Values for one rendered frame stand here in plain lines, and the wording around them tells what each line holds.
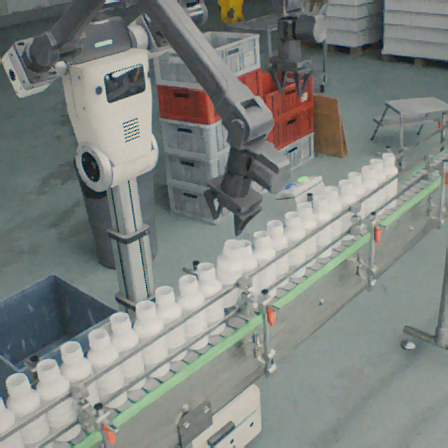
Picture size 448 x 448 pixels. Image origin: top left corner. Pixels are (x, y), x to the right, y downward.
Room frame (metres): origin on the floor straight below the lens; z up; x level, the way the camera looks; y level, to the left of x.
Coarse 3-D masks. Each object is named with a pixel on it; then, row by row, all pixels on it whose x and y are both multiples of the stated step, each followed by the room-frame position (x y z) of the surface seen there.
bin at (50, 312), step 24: (24, 288) 1.46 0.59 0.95; (48, 288) 1.51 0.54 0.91; (72, 288) 1.47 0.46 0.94; (0, 312) 1.40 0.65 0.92; (24, 312) 1.45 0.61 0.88; (48, 312) 1.50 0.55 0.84; (72, 312) 1.49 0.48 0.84; (96, 312) 1.40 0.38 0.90; (120, 312) 1.32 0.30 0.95; (0, 336) 1.38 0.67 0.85; (24, 336) 1.43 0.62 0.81; (48, 336) 1.49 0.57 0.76; (72, 336) 1.51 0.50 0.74; (0, 360) 1.16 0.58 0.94; (24, 360) 1.41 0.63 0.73; (0, 384) 1.21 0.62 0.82
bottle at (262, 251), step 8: (256, 232) 1.29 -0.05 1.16; (264, 232) 1.29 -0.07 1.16; (256, 240) 1.27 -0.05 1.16; (264, 240) 1.26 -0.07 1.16; (256, 248) 1.27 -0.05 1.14; (264, 248) 1.26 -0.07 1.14; (272, 248) 1.28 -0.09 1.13; (256, 256) 1.26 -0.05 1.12; (264, 256) 1.25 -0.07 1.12; (272, 256) 1.26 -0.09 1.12; (272, 264) 1.26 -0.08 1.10; (264, 272) 1.25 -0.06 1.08; (272, 272) 1.26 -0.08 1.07; (264, 280) 1.25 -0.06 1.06; (272, 280) 1.26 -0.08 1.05; (264, 288) 1.25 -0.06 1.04; (272, 296) 1.25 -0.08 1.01
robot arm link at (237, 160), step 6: (234, 150) 1.12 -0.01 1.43; (240, 150) 1.12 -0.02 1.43; (246, 150) 1.12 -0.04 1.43; (228, 156) 1.14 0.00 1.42; (234, 156) 1.12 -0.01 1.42; (240, 156) 1.11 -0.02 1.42; (246, 156) 1.11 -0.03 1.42; (252, 156) 1.10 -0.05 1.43; (228, 162) 1.13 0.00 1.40; (234, 162) 1.12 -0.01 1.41; (240, 162) 1.11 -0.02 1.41; (246, 162) 1.11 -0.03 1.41; (252, 162) 1.10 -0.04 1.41; (228, 168) 1.13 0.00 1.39; (234, 168) 1.12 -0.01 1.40; (240, 168) 1.12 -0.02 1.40; (246, 168) 1.12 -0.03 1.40
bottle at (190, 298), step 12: (192, 276) 1.12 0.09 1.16; (180, 288) 1.10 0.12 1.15; (192, 288) 1.09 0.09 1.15; (180, 300) 1.09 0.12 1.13; (192, 300) 1.09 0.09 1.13; (204, 300) 1.10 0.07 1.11; (204, 312) 1.10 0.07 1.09; (192, 324) 1.08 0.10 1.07; (204, 324) 1.09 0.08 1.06; (192, 336) 1.08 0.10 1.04; (192, 348) 1.08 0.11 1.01
